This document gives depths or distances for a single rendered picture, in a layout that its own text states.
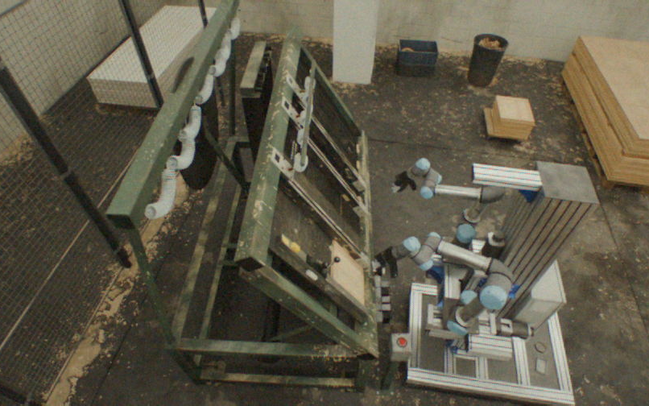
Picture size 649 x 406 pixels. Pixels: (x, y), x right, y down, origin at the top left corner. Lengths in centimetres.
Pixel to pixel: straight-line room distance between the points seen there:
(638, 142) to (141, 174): 483
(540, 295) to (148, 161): 227
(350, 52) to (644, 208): 427
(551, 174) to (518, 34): 569
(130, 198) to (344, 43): 481
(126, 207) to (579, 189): 197
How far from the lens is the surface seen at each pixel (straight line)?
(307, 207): 233
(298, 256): 209
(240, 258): 171
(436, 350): 343
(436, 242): 217
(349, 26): 595
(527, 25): 765
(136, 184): 173
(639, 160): 548
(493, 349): 272
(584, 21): 788
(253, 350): 274
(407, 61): 652
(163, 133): 195
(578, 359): 412
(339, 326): 228
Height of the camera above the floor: 332
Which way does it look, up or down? 49 degrees down
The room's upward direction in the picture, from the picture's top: straight up
